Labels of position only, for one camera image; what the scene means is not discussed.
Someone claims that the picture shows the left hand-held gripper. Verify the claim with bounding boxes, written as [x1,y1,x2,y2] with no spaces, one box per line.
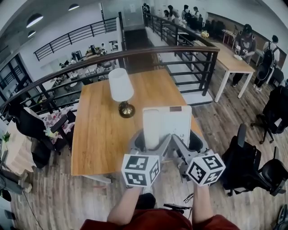
[121,129,173,188]

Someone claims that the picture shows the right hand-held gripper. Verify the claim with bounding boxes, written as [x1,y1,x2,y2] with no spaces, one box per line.
[172,130,226,187]

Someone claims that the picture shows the white desk telephone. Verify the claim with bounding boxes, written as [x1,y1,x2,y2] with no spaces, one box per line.
[142,105,193,151]

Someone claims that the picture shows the person's left forearm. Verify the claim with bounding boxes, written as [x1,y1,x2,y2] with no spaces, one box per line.
[107,186,144,225]

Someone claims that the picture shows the person's right forearm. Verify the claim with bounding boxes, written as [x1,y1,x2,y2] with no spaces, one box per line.
[193,184,214,224]

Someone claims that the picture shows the black office chair with headrest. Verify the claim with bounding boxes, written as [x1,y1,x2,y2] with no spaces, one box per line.
[221,123,288,197]

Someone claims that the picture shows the person's left leg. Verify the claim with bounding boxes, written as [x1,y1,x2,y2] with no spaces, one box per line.
[137,192,156,209]

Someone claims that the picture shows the black waist device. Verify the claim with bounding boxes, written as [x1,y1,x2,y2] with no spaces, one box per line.
[163,203,192,212]

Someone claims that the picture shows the white shade brass table lamp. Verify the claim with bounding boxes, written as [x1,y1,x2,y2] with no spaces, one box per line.
[108,68,136,119]

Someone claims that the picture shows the person's red clothing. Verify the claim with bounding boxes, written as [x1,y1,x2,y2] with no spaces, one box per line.
[80,208,241,230]

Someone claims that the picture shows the black railing with wooden handrail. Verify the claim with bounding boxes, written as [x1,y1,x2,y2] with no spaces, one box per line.
[0,46,220,119]

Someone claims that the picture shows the wooden table with white legs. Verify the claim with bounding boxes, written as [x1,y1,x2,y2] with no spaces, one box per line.
[195,40,256,103]

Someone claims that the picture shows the red white patterned cloth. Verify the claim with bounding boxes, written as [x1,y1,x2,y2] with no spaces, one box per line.
[42,111,75,144]

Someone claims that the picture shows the black metal stair railing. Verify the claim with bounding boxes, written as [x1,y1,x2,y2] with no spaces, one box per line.
[144,12,219,49]

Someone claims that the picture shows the black metal balcony railing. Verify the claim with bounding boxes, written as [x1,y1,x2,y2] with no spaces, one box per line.
[33,17,118,61]

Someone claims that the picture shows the round table with cream cloth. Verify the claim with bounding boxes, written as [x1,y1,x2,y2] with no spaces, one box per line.
[0,122,35,176]

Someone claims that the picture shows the black floor cable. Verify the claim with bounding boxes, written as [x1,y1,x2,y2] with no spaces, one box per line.
[22,190,44,230]

